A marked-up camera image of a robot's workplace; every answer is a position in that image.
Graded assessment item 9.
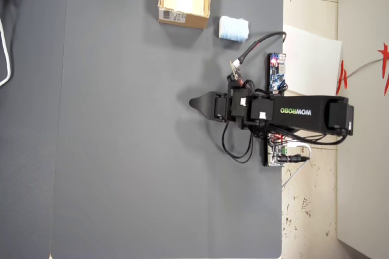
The white curved object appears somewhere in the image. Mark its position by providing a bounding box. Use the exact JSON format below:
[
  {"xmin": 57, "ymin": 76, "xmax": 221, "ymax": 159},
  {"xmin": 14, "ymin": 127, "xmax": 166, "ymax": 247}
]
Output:
[{"xmin": 0, "ymin": 18, "xmax": 13, "ymax": 87}]

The white cable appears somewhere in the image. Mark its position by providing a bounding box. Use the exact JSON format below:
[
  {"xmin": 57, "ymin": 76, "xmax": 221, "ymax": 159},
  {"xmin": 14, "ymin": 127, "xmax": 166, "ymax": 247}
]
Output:
[{"xmin": 281, "ymin": 142, "xmax": 314, "ymax": 188}]

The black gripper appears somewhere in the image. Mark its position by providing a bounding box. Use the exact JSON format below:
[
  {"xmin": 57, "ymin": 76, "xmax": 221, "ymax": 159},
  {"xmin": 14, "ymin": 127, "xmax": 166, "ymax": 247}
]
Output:
[{"xmin": 188, "ymin": 84, "xmax": 253, "ymax": 130}]

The white furniture panel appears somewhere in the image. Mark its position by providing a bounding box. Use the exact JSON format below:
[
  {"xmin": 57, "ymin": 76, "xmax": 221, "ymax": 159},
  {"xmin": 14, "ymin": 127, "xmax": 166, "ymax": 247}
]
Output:
[{"xmin": 336, "ymin": 0, "xmax": 389, "ymax": 259}]

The black power plug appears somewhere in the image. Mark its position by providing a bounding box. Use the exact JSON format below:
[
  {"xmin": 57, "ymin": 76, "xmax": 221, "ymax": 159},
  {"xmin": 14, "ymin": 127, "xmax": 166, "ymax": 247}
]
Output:
[{"xmin": 278, "ymin": 154, "xmax": 311, "ymax": 164}]

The white paper sheet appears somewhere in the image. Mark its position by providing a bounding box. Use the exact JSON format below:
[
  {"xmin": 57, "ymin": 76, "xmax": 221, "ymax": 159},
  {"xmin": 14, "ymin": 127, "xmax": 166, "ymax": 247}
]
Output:
[{"xmin": 282, "ymin": 24, "xmax": 343, "ymax": 98}]

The black sleeved camera cable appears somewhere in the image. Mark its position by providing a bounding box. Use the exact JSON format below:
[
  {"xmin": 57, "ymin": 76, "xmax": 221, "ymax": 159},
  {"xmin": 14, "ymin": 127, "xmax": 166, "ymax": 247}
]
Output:
[{"xmin": 238, "ymin": 30, "xmax": 288, "ymax": 67}]

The controller board green terminal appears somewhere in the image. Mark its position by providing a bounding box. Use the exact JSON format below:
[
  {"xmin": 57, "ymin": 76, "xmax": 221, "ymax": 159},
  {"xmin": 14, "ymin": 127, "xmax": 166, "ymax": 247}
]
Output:
[{"xmin": 262, "ymin": 133, "xmax": 287, "ymax": 168}]

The large grey table mat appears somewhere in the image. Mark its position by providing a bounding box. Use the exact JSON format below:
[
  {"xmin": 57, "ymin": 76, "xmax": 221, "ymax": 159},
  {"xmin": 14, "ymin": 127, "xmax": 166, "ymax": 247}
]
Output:
[{"xmin": 49, "ymin": 0, "xmax": 285, "ymax": 259}]

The small camera circuit board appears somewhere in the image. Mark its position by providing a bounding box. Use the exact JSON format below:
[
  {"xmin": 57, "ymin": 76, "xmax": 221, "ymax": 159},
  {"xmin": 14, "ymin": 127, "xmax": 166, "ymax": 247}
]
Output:
[{"xmin": 229, "ymin": 60, "xmax": 244, "ymax": 87}]

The black arm wire bundle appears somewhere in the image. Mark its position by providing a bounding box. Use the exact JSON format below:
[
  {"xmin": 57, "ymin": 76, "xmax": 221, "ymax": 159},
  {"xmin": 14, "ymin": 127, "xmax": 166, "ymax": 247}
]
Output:
[{"xmin": 267, "ymin": 127, "xmax": 348, "ymax": 146}]

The black servo wire loop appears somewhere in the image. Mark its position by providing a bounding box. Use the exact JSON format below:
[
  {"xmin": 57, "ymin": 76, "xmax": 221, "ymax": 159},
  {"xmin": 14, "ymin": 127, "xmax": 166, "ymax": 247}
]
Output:
[{"xmin": 221, "ymin": 118, "xmax": 255, "ymax": 164}]

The dark grey table mat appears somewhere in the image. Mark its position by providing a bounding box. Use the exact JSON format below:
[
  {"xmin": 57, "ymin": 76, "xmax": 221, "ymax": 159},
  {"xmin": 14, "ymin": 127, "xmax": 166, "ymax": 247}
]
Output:
[{"xmin": 0, "ymin": 0, "xmax": 68, "ymax": 259}]

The grey floor cable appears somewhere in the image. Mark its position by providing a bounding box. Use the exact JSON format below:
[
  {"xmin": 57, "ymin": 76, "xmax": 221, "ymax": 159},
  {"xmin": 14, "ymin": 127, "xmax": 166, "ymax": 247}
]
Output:
[{"xmin": 336, "ymin": 59, "xmax": 384, "ymax": 89}]

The blue circuit board black holder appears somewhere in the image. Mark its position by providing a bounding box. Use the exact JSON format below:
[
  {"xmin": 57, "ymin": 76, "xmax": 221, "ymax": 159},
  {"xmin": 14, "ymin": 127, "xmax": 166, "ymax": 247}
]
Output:
[{"xmin": 266, "ymin": 53, "xmax": 288, "ymax": 94}]

